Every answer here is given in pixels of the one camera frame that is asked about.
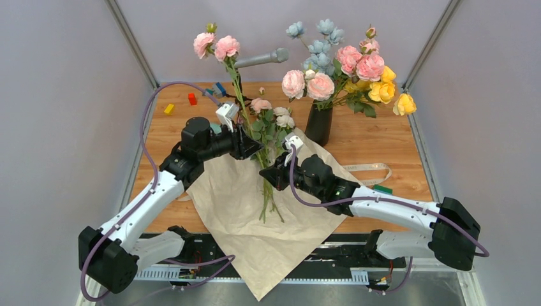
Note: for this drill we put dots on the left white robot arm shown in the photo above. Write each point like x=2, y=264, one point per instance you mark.
x=114, y=253

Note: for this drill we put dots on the yellow block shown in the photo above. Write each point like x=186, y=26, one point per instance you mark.
x=169, y=109

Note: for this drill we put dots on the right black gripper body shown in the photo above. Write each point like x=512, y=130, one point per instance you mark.
x=300, y=185

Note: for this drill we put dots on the flowers in vase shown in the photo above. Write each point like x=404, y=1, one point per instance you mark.
x=356, y=76

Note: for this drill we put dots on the beige ribbon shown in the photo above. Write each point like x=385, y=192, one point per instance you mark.
x=372, y=169

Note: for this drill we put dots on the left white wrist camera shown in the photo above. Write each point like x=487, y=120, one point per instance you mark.
x=226, y=113

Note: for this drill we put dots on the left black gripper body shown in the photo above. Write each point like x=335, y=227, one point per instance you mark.
x=220, y=145

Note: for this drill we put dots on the flower stems bunch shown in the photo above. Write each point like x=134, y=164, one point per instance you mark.
x=270, y=127

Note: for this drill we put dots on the teal toy microphone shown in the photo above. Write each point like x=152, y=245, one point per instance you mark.
x=216, y=128

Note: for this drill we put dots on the pink flower stem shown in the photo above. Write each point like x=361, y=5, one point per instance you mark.
x=225, y=50

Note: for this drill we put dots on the black microphone tripod stand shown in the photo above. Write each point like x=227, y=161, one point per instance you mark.
x=239, y=94

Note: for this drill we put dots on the green blue block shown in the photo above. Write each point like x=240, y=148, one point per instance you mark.
x=382, y=189

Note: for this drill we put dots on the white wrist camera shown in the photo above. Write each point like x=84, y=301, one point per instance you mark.
x=226, y=113
x=292, y=144

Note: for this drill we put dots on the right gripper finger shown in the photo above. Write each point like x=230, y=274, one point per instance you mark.
x=278, y=175
x=283, y=160

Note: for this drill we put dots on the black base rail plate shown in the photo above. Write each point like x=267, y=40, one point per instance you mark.
x=339, y=260

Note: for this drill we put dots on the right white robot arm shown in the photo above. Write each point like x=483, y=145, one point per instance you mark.
x=445, y=231

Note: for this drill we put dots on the silver microphone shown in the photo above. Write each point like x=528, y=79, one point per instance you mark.
x=278, y=55

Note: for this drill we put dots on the peach paper bouquet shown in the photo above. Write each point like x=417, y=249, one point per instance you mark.
x=267, y=245

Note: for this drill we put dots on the red block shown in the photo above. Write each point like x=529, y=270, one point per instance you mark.
x=192, y=99

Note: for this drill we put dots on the black vase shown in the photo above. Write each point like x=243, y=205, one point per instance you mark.
x=319, y=125

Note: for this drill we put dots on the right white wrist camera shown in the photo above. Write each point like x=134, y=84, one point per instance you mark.
x=292, y=144

